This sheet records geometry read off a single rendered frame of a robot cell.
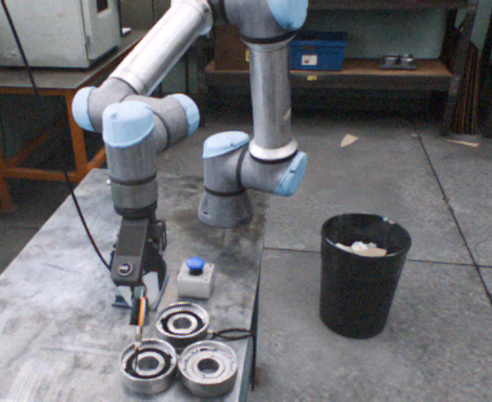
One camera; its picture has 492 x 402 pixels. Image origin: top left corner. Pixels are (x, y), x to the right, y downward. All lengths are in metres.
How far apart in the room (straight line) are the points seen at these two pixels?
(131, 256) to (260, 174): 0.57
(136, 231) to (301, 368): 1.44
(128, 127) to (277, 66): 0.49
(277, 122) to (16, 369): 0.75
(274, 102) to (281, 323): 1.33
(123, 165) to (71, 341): 0.44
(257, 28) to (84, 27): 2.01
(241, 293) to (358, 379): 1.07
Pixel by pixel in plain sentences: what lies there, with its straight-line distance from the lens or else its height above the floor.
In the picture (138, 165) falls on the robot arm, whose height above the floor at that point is 1.21.
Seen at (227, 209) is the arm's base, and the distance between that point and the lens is 1.42.
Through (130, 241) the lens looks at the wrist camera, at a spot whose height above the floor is 1.09.
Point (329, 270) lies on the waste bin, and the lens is 2.19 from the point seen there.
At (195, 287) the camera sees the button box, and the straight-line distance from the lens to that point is 1.17.
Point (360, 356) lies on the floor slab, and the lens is 2.28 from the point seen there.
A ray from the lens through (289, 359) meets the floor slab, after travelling 2.21.
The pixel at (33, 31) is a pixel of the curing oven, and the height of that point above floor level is 1.00.
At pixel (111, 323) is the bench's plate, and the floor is 0.80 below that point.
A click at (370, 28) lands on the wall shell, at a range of 4.84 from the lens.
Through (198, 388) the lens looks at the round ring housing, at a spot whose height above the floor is 0.83.
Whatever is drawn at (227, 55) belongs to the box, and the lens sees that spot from 4.36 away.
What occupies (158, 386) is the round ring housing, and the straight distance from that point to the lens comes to 0.97.
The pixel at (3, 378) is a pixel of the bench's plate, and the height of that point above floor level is 0.80.
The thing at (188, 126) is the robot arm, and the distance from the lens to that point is 0.89.
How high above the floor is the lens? 1.53
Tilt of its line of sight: 31 degrees down
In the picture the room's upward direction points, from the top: 2 degrees counter-clockwise
